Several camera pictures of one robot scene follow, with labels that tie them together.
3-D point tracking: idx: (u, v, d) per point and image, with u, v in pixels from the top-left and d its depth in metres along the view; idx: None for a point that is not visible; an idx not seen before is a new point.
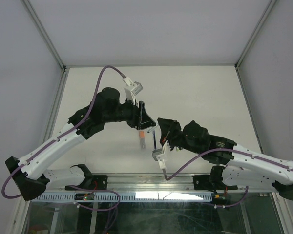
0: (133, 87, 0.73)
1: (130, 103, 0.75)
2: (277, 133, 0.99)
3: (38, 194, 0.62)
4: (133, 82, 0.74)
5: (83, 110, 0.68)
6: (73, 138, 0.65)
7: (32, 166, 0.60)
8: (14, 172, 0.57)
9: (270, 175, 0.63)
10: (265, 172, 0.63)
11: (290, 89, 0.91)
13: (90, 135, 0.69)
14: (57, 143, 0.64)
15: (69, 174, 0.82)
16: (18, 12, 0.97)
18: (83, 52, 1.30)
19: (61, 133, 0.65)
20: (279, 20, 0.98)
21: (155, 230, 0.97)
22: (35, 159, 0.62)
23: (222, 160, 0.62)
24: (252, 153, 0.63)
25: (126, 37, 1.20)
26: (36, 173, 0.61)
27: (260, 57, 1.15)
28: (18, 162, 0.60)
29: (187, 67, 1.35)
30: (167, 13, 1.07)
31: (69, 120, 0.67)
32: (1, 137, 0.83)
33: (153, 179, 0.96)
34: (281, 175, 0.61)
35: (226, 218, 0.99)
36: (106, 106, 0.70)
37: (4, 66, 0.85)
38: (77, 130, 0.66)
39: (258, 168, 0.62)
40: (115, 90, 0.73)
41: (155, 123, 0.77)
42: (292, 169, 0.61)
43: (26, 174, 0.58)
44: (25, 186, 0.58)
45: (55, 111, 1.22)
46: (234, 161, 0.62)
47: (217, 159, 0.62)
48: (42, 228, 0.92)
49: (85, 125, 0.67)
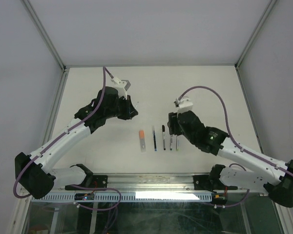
0: (123, 85, 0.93)
1: (122, 98, 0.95)
2: (276, 133, 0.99)
3: (48, 190, 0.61)
4: (121, 80, 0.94)
5: (87, 107, 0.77)
6: (82, 130, 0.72)
7: (46, 158, 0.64)
8: (28, 165, 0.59)
9: (259, 172, 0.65)
10: (253, 167, 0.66)
11: (290, 88, 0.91)
13: (94, 128, 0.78)
14: (67, 135, 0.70)
15: (71, 172, 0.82)
16: (19, 13, 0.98)
18: (83, 52, 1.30)
19: (71, 126, 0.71)
20: (279, 20, 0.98)
21: (155, 230, 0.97)
22: (47, 151, 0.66)
23: (212, 147, 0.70)
24: (241, 146, 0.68)
25: (126, 37, 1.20)
26: (49, 166, 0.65)
27: (260, 57, 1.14)
28: (30, 156, 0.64)
29: (187, 67, 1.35)
30: (167, 13, 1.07)
31: (75, 115, 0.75)
32: (1, 137, 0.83)
33: (153, 179, 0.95)
34: (267, 172, 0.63)
35: (227, 218, 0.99)
36: (107, 102, 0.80)
37: (4, 66, 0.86)
38: (84, 124, 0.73)
39: (246, 162, 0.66)
40: (112, 87, 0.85)
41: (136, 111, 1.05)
42: (280, 168, 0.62)
43: (41, 165, 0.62)
44: (37, 179, 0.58)
45: (55, 111, 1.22)
46: (223, 150, 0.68)
47: (208, 146, 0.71)
48: (42, 228, 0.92)
49: (91, 120, 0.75)
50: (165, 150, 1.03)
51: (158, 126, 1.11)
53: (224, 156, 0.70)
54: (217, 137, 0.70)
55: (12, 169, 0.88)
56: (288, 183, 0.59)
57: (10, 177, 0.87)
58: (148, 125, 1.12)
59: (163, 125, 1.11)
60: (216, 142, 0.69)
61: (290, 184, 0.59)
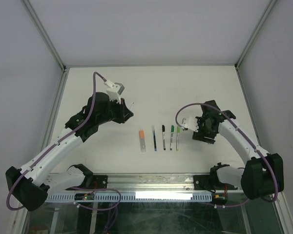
0: (116, 88, 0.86)
1: (115, 102, 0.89)
2: (276, 133, 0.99)
3: (42, 202, 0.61)
4: (114, 84, 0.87)
5: (78, 116, 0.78)
6: (73, 140, 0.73)
7: (36, 172, 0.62)
8: (19, 180, 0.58)
9: (240, 150, 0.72)
10: (237, 145, 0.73)
11: (290, 88, 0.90)
13: (86, 137, 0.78)
14: (57, 146, 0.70)
15: (68, 177, 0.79)
16: (19, 13, 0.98)
18: (83, 52, 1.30)
19: (61, 138, 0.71)
20: (279, 20, 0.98)
21: (155, 230, 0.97)
22: (37, 165, 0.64)
23: (216, 120, 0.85)
24: (238, 126, 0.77)
25: (125, 37, 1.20)
26: (40, 179, 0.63)
27: (260, 57, 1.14)
28: (21, 170, 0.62)
29: (187, 67, 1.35)
30: (166, 13, 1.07)
31: (66, 126, 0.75)
32: (1, 137, 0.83)
33: (153, 179, 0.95)
34: (245, 151, 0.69)
35: (226, 218, 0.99)
36: (98, 108, 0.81)
37: (4, 66, 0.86)
38: (75, 133, 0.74)
39: (234, 138, 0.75)
40: (103, 94, 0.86)
41: (133, 113, 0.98)
42: (257, 151, 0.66)
43: (31, 179, 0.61)
44: (29, 193, 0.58)
45: (55, 111, 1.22)
46: (221, 124, 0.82)
47: (213, 120, 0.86)
48: (43, 228, 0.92)
49: (82, 128, 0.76)
50: (165, 151, 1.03)
51: (158, 126, 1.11)
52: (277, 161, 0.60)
53: (222, 131, 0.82)
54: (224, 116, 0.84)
55: None
56: (256, 167, 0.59)
57: None
58: (148, 125, 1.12)
59: (163, 125, 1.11)
60: (221, 116, 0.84)
61: (260, 168, 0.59)
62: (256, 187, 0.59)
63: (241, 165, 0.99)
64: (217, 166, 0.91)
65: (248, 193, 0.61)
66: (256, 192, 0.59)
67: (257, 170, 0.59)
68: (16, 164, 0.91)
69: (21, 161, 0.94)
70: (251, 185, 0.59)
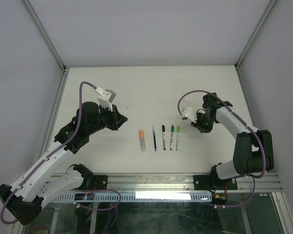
0: (107, 97, 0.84)
1: (107, 109, 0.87)
2: (276, 133, 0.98)
3: (36, 215, 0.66)
4: (105, 91, 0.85)
5: (68, 127, 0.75)
6: (63, 154, 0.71)
7: (26, 189, 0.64)
8: (9, 199, 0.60)
9: (234, 129, 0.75)
10: (232, 126, 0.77)
11: (290, 89, 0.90)
13: (76, 149, 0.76)
14: (46, 162, 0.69)
15: (64, 183, 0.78)
16: (19, 13, 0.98)
18: (83, 52, 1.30)
19: (50, 153, 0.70)
20: (279, 20, 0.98)
21: (155, 230, 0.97)
22: (28, 182, 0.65)
23: (214, 109, 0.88)
24: (232, 109, 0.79)
25: (124, 37, 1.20)
26: (31, 196, 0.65)
27: (260, 57, 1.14)
28: (11, 188, 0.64)
29: (186, 67, 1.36)
30: (166, 13, 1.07)
31: (55, 139, 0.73)
32: (1, 136, 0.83)
33: (153, 179, 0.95)
34: (238, 129, 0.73)
35: (227, 218, 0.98)
36: (88, 119, 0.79)
37: (4, 66, 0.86)
38: (65, 147, 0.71)
39: (228, 121, 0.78)
40: (92, 104, 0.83)
41: (126, 118, 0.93)
42: (248, 127, 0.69)
43: (22, 197, 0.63)
44: (21, 210, 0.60)
45: (55, 112, 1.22)
46: (218, 110, 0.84)
47: (211, 109, 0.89)
48: (43, 228, 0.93)
49: (73, 141, 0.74)
50: (165, 151, 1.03)
51: (158, 126, 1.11)
52: (266, 135, 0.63)
53: (219, 117, 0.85)
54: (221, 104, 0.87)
55: (13, 168, 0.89)
56: (244, 141, 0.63)
57: (11, 176, 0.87)
58: (148, 125, 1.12)
59: (163, 125, 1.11)
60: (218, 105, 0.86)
61: (248, 141, 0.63)
62: (244, 158, 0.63)
63: None
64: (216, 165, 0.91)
65: (239, 168, 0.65)
66: (244, 163, 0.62)
67: (246, 142, 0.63)
68: (17, 164, 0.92)
69: (21, 161, 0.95)
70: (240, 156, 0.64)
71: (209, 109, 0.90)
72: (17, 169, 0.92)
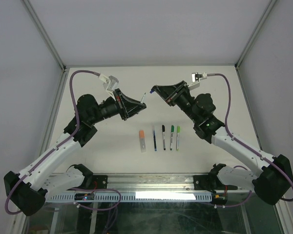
0: (107, 86, 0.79)
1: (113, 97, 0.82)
2: (277, 133, 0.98)
3: (40, 207, 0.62)
4: (107, 78, 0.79)
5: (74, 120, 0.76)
6: (71, 146, 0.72)
7: (34, 176, 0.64)
8: (17, 185, 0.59)
9: (244, 160, 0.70)
10: (239, 154, 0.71)
11: (290, 88, 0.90)
13: (85, 142, 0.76)
14: (56, 151, 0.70)
15: (67, 179, 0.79)
16: (18, 12, 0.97)
18: (83, 52, 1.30)
19: (59, 143, 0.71)
20: (279, 20, 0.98)
21: (155, 230, 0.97)
22: (36, 169, 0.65)
23: (206, 134, 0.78)
24: (233, 135, 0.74)
25: (124, 37, 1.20)
26: (38, 184, 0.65)
27: (260, 57, 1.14)
28: (19, 174, 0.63)
29: (187, 67, 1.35)
30: (166, 13, 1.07)
31: (65, 130, 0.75)
32: (1, 136, 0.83)
33: (153, 179, 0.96)
34: (252, 161, 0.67)
35: (227, 218, 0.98)
36: (87, 114, 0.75)
37: (4, 66, 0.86)
38: (73, 138, 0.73)
39: (233, 149, 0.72)
40: (92, 98, 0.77)
41: (144, 105, 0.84)
42: (264, 159, 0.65)
43: (30, 184, 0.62)
44: (26, 198, 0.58)
45: (55, 111, 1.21)
46: (215, 137, 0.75)
47: (203, 132, 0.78)
48: (42, 228, 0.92)
49: (80, 133, 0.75)
50: (165, 151, 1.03)
51: (158, 126, 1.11)
52: (284, 162, 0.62)
53: (217, 144, 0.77)
54: (214, 125, 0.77)
55: (12, 168, 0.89)
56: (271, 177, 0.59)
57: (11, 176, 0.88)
58: (148, 125, 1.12)
59: (163, 125, 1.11)
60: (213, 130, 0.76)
61: (273, 175, 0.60)
62: (276, 193, 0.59)
63: (239, 163, 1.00)
64: (217, 167, 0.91)
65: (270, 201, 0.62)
66: (277, 197, 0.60)
67: (272, 178, 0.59)
68: (16, 164, 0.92)
69: (21, 161, 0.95)
70: (271, 194, 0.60)
71: (200, 131, 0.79)
72: (17, 169, 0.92)
